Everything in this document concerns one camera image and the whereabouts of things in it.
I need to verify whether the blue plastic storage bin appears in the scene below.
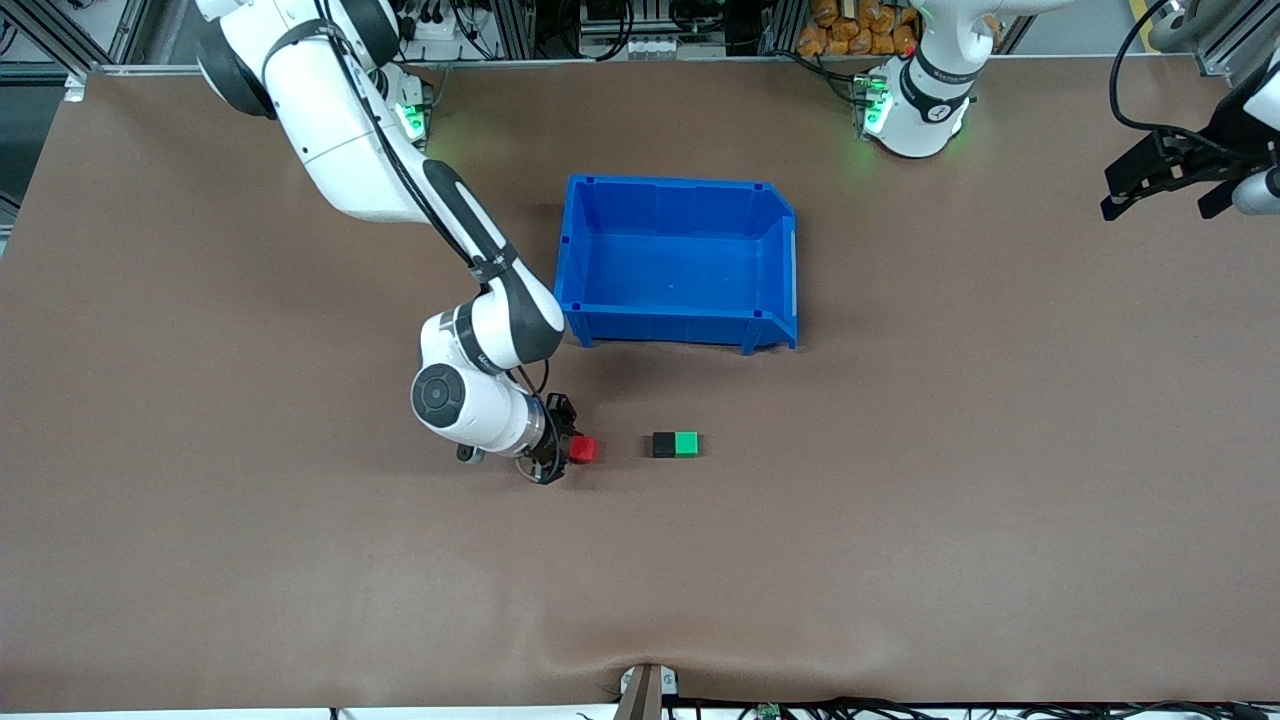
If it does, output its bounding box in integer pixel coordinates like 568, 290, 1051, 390
555, 175, 799, 357

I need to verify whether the grey edge clamp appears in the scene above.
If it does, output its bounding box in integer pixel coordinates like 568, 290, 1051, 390
618, 663, 680, 720

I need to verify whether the brown table cover sheet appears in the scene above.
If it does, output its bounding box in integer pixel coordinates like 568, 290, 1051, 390
0, 55, 1280, 713

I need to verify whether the bag of orange snacks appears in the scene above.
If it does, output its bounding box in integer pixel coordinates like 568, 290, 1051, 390
797, 0, 919, 58

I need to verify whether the background control equipment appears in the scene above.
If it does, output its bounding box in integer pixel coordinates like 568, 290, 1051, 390
580, 0, 729, 58

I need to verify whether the white power strip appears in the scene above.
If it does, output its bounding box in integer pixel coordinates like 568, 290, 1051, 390
400, 0, 471, 51

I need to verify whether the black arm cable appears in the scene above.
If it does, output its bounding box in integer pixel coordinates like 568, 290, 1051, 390
312, 0, 553, 401
1108, 0, 1196, 141

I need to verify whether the aluminium frame profile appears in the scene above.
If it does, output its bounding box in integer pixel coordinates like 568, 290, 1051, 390
1150, 0, 1280, 76
0, 0, 151, 76

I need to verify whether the aluminium post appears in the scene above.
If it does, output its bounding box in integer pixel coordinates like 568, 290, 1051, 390
495, 0, 536, 59
762, 0, 804, 56

